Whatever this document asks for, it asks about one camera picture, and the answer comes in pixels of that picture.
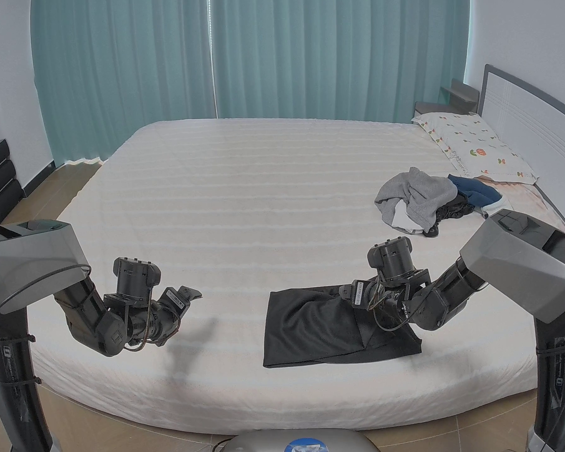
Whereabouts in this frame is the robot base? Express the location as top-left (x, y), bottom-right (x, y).
top-left (217, 430), bottom-right (373, 452)

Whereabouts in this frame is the black cable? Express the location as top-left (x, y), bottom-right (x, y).
top-left (373, 311), bottom-right (417, 334)
top-left (0, 264), bottom-right (93, 340)

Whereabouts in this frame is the blue-green curtain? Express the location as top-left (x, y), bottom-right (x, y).
top-left (30, 0), bottom-right (217, 164)
top-left (209, 0), bottom-right (471, 123)

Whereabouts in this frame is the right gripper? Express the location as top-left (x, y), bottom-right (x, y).
top-left (338, 278), bottom-right (383, 310)

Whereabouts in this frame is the white printed pillow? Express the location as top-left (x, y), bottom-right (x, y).
top-left (412, 111), bottom-right (540, 185)

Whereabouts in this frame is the grey bedside table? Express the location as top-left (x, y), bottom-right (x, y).
top-left (414, 78), bottom-right (480, 116)

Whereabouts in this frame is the bed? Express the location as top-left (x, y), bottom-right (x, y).
top-left (28, 63), bottom-right (565, 434)

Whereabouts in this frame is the black T-shirt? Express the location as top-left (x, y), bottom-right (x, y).
top-left (263, 286), bottom-right (423, 368)

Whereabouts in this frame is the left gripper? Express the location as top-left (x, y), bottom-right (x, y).
top-left (148, 286), bottom-right (203, 343)

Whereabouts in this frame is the pile of clothes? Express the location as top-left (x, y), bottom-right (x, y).
top-left (374, 168), bottom-right (514, 239)

